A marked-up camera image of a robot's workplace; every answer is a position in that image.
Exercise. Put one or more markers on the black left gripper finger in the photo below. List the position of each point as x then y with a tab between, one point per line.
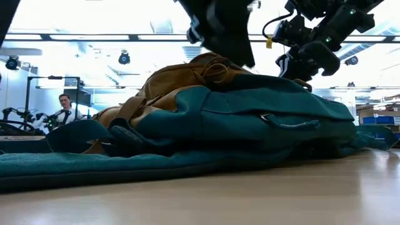
237	50

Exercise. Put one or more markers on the tan and green backpack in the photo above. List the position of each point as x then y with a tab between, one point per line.
218	125

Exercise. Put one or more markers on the black background robot arm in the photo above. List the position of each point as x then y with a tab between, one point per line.
18	117
53	120

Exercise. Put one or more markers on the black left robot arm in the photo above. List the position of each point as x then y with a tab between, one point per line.
6	12

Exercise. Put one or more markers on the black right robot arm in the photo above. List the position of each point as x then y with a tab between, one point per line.
343	15

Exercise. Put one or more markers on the person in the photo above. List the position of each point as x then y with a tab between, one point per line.
67	112

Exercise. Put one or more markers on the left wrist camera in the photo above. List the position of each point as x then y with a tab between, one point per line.
195	29

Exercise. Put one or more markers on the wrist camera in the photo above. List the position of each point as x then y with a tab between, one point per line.
195	29
289	31

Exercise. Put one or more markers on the black ceiling camera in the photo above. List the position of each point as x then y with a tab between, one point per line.
124	58
351	60
12	63

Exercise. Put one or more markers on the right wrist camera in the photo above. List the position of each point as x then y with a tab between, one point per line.
289	31

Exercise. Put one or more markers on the black metal stand frame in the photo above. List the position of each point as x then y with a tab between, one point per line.
52	77

